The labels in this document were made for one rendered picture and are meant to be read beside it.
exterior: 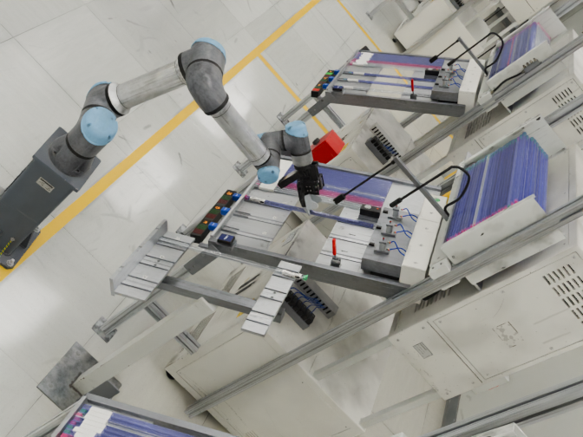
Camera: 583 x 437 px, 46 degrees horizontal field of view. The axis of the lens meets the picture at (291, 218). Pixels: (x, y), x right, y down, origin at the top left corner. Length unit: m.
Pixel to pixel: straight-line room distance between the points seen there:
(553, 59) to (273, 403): 1.94
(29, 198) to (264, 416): 1.24
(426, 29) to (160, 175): 3.90
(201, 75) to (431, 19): 4.80
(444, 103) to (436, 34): 3.34
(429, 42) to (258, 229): 4.61
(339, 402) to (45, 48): 2.18
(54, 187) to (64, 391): 0.76
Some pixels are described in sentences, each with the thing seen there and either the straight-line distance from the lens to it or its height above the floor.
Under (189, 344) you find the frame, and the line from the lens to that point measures 2.73.
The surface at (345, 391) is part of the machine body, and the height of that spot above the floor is 0.62.
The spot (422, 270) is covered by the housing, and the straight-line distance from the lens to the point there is 2.25.
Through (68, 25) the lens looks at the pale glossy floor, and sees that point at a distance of 3.85.
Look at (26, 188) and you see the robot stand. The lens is 2.57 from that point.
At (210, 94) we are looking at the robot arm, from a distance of 2.17.
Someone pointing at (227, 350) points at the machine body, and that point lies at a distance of 2.72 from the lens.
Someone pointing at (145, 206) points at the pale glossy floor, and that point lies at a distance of 3.37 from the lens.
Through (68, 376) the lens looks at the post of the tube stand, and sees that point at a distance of 2.78.
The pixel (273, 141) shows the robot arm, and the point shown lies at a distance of 2.44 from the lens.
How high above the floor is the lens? 2.32
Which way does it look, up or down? 35 degrees down
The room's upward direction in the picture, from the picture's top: 55 degrees clockwise
